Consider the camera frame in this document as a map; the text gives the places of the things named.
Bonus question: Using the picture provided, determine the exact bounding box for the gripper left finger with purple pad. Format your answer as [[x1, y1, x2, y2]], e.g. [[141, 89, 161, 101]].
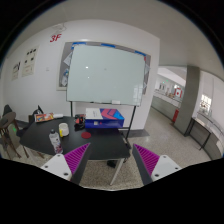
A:
[[42, 143, 91, 185]]

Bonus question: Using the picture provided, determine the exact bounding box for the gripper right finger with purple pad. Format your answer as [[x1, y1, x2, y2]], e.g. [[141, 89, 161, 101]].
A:
[[132, 144, 181, 185]]

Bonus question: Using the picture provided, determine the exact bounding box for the clear plastic water bottle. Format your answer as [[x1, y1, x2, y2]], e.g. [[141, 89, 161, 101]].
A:
[[49, 129, 63, 154]]

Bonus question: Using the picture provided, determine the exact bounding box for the red round coaster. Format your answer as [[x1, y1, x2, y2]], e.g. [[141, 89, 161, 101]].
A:
[[81, 132, 91, 139]]

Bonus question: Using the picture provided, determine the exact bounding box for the black table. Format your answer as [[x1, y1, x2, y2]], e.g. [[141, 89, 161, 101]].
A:
[[19, 115, 131, 187]]

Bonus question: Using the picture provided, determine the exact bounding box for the small black red object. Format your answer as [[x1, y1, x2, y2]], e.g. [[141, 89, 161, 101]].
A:
[[75, 114, 85, 125]]

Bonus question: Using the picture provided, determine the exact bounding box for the white paper sheet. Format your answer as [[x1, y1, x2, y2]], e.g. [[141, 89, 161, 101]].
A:
[[86, 108, 102, 120]]

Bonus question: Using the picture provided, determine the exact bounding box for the colourful flat box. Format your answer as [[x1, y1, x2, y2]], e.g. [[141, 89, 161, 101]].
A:
[[35, 113, 54, 123]]

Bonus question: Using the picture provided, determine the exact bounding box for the red fire cabinet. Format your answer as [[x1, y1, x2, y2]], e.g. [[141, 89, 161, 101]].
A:
[[172, 109, 179, 123]]

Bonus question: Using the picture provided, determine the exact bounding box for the blue storage box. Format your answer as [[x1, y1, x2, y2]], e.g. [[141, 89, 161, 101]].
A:
[[85, 108, 125, 128]]

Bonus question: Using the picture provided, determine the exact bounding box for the grey side table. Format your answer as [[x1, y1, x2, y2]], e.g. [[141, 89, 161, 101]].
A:
[[185, 118, 219, 151]]

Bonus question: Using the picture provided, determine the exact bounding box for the wooden chair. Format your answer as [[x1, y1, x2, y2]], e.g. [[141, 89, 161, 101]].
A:
[[0, 112, 21, 157]]

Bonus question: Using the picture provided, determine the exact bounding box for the large whiteboard on stand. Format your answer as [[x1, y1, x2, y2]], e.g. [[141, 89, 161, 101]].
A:
[[65, 43, 147, 140]]

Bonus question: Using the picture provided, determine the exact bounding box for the white cup with yellow handle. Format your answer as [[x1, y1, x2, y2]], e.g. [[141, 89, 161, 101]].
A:
[[59, 123, 69, 137]]

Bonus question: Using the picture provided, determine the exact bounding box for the white wall poster right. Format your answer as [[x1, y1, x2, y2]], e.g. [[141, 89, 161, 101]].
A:
[[22, 46, 38, 77]]

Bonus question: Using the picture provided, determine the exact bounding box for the white wall poster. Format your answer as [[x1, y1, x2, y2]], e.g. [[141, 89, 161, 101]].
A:
[[12, 62, 21, 80], [22, 46, 38, 77]]

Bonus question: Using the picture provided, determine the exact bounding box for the white wall poster left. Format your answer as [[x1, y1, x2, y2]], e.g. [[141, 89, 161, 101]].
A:
[[12, 62, 21, 80]]

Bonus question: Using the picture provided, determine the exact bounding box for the red 3F wall sign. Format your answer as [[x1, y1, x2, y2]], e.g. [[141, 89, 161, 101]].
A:
[[50, 34, 62, 43]]

